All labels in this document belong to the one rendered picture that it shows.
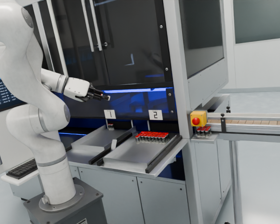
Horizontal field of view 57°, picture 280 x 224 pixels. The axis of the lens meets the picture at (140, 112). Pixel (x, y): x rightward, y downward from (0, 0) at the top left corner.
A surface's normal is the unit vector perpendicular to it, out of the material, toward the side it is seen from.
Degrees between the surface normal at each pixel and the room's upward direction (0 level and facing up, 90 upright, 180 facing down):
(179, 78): 90
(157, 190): 90
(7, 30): 118
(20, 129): 93
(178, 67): 90
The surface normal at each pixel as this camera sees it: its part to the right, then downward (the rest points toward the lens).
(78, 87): 0.36, -0.56
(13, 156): 0.81, 0.03
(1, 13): 0.10, -0.09
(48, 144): 0.27, -0.78
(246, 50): -0.51, 0.31
